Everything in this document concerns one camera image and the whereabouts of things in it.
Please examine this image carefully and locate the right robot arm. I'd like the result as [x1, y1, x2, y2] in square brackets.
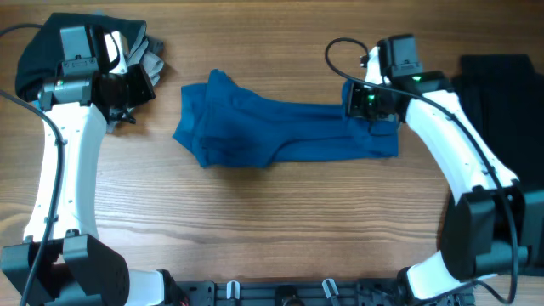
[346, 34, 543, 305]

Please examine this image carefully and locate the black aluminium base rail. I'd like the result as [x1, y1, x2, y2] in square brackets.
[169, 278, 476, 306]

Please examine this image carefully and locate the right black cable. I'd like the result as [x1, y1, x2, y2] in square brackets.
[324, 37, 520, 305]

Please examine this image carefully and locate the grey folded garment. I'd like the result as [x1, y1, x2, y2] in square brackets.
[106, 36, 164, 133]

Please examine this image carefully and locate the white rail clip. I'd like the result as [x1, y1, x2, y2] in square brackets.
[225, 280, 241, 300]
[321, 278, 340, 306]

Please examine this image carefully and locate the dark green folded garment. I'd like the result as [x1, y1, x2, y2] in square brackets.
[15, 13, 147, 102]

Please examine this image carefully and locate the right white rail clip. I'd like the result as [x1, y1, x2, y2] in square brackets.
[321, 278, 340, 306]

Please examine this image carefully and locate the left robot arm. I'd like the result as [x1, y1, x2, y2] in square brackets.
[1, 25, 185, 305]

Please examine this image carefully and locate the black garment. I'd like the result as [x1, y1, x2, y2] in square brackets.
[437, 54, 544, 277]

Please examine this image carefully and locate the left white rail clip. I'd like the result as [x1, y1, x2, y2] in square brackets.
[225, 280, 241, 300]

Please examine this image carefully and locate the blue polo shirt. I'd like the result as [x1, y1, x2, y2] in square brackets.
[173, 70, 400, 167]

